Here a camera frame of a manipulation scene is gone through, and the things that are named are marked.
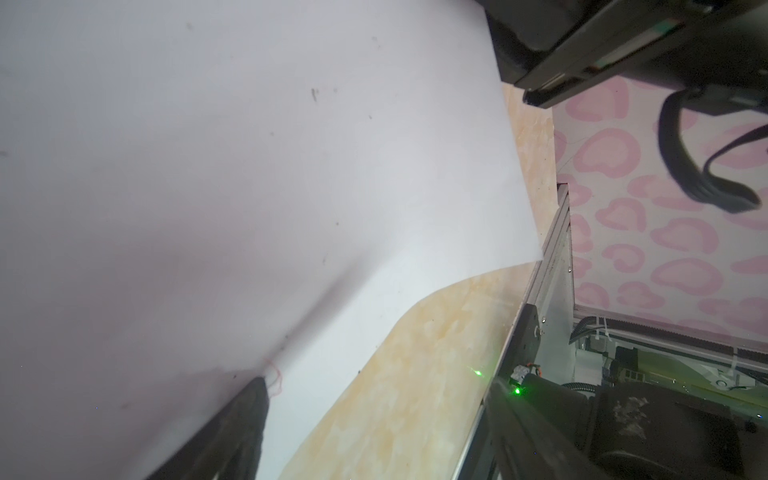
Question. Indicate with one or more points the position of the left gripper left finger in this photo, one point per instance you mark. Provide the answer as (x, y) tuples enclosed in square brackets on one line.
[(229, 446)]

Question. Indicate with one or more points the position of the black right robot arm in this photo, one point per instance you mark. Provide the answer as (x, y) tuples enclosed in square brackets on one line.
[(555, 50)]

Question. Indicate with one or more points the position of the printed paper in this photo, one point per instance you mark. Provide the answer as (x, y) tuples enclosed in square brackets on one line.
[(198, 193)]

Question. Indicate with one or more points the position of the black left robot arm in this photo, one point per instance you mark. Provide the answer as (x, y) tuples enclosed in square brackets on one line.
[(637, 431)]

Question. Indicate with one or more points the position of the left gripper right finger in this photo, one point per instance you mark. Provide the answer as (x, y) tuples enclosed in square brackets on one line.
[(526, 445)]

